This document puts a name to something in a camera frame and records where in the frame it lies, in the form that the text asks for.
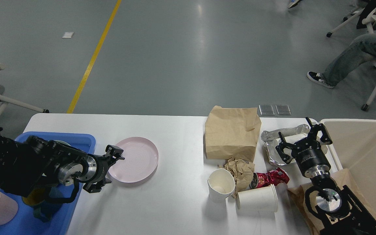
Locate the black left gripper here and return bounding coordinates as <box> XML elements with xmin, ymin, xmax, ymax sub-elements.
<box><xmin>59</xmin><ymin>145</ymin><xmax>125</xmax><ymax>193</ymax></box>

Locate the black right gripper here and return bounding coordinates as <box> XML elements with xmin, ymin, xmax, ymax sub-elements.
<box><xmin>276</xmin><ymin>117</ymin><xmax>333</xmax><ymax>178</ymax></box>

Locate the pink plate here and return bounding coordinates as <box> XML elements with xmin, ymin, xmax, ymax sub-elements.
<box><xmin>108</xmin><ymin>137</ymin><xmax>159</xmax><ymax>183</ymax></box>

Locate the dark teal mug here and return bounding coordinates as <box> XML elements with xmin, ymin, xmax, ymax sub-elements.
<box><xmin>22</xmin><ymin>187</ymin><xmax>63</xmax><ymax>223</ymax></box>

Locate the brown paper bag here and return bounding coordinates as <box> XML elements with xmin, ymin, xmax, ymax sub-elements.
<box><xmin>205</xmin><ymin>105</ymin><xmax>262</xmax><ymax>162</ymax></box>

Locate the brown paper under arm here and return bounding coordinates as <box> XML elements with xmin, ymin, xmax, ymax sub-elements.
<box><xmin>288</xmin><ymin>168</ymin><xmax>376</xmax><ymax>235</ymax></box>

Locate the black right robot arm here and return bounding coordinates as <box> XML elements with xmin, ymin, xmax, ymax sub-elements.
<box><xmin>275</xmin><ymin>117</ymin><xmax>376</xmax><ymax>235</ymax></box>

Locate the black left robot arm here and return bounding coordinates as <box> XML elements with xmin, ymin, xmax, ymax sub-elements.
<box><xmin>0</xmin><ymin>127</ymin><xmax>124</xmax><ymax>204</ymax></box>

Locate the white container in foil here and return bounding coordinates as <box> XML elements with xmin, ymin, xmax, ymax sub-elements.
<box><xmin>272</xmin><ymin>133</ymin><xmax>307</xmax><ymax>165</ymax></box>

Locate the red snack wrapper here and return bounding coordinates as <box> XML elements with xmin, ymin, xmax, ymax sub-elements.
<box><xmin>249</xmin><ymin>167</ymin><xmax>290</xmax><ymax>189</ymax></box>

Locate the aluminium foil tray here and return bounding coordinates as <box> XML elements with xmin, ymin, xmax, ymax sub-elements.
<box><xmin>261</xmin><ymin>124</ymin><xmax>325</xmax><ymax>166</ymax></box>

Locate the right floor socket plate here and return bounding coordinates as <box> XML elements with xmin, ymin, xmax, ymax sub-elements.
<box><xmin>275</xmin><ymin>104</ymin><xmax>291</xmax><ymax>116</ymax></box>

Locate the floor socket plate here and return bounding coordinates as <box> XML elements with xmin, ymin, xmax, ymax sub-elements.
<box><xmin>275</xmin><ymin>104</ymin><xmax>291</xmax><ymax>116</ymax></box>
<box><xmin>258</xmin><ymin>104</ymin><xmax>275</xmax><ymax>116</ymax></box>

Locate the light green plate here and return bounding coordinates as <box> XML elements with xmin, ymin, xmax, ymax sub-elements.
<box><xmin>54</xmin><ymin>140</ymin><xmax>71</xmax><ymax>146</ymax></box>

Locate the left floor socket plate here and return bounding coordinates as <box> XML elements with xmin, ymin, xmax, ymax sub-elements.
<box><xmin>258</xmin><ymin>104</ymin><xmax>275</xmax><ymax>116</ymax></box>

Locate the white plastic bin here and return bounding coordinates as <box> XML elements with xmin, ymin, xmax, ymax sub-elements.
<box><xmin>321</xmin><ymin>119</ymin><xmax>376</xmax><ymax>219</ymax></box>

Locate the lying white paper cup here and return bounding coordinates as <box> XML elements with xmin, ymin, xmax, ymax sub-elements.
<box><xmin>236</xmin><ymin>184</ymin><xmax>278</xmax><ymax>212</ymax></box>

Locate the crumpled brown paper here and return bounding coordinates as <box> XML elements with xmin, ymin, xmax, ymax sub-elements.
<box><xmin>222</xmin><ymin>158</ymin><xmax>255</xmax><ymax>198</ymax></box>

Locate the upright white paper cup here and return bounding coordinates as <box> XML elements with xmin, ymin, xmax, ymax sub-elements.
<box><xmin>207</xmin><ymin>168</ymin><xmax>236</xmax><ymax>202</ymax></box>

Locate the seated person in jeans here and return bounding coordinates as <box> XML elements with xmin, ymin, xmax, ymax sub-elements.
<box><xmin>306</xmin><ymin>0</ymin><xmax>376</xmax><ymax>89</ymax></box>

